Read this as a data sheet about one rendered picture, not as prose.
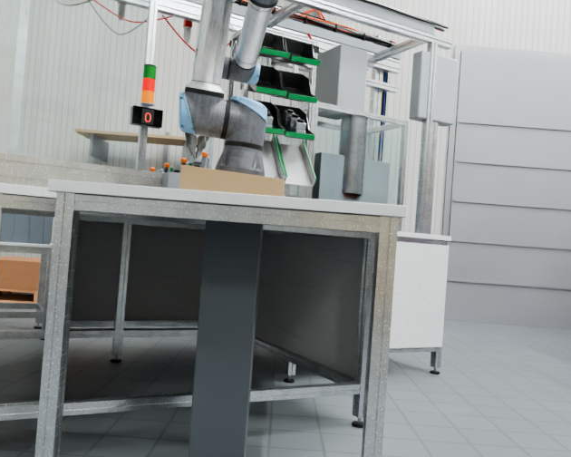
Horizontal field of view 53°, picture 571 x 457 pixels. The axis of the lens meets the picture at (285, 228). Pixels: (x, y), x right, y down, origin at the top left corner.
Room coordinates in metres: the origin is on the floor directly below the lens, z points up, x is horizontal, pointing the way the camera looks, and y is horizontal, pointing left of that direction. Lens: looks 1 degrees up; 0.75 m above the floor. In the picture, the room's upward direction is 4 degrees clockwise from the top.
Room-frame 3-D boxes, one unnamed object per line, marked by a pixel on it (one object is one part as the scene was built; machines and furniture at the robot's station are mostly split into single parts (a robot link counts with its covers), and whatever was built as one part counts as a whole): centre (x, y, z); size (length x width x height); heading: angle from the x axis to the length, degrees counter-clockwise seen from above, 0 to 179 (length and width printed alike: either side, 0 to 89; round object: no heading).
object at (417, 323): (3.62, -0.39, 0.43); 1.11 x 0.68 x 0.86; 118
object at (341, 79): (3.50, -0.29, 1.50); 0.38 x 0.21 x 0.88; 28
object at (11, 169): (2.02, 0.54, 0.91); 0.89 x 0.06 x 0.11; 118
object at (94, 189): (1.78, 0.15, 0.84); 0.90 x 0.70 x 0.03; 90
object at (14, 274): (5.68, 2.29, 0.20); 1.13 x 0.82 x 0.39; 93
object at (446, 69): (3.61, -0.87, 1.42); 0.30 x 0.09 x 1.13; 118
